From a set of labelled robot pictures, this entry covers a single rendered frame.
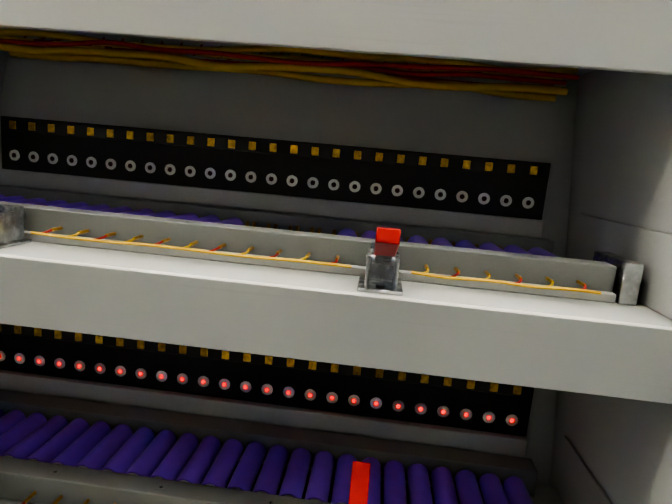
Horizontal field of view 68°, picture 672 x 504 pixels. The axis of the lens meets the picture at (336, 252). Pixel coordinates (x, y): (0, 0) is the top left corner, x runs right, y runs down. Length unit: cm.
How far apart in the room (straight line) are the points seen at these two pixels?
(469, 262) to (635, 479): 18
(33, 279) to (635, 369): 37
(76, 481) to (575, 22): 46
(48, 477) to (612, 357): 39
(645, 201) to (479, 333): 17
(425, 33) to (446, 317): 18
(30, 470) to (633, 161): 51
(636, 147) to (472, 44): 16
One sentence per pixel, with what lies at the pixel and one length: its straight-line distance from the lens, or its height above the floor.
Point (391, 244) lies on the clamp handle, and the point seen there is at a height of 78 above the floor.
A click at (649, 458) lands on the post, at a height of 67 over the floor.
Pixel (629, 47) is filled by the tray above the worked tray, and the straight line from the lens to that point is 38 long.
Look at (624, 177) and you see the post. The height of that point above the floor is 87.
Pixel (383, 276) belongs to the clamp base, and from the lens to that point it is 33.
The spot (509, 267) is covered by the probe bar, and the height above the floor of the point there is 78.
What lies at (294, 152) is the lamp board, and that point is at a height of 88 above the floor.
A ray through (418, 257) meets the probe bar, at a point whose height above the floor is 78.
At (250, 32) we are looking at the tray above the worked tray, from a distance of 36.
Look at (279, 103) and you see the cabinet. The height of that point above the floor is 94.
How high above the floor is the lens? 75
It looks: 5 degrees up
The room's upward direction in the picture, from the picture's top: 6 degrees clockwise
